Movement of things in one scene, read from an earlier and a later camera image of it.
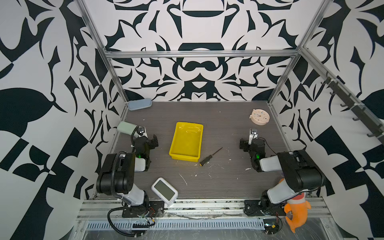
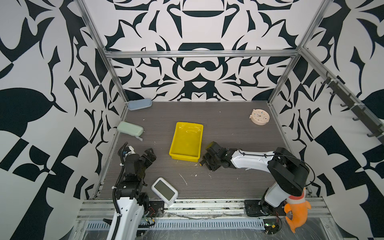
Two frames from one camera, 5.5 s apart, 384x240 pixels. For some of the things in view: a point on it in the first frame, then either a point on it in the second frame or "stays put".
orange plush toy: (298, 206) stays put
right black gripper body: (252, 154) to (218, 160)
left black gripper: (152, 144) to (148, 160)
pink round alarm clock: (259, 117) stays put
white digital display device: (165, 191) stays put
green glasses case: (126, 127) stays put
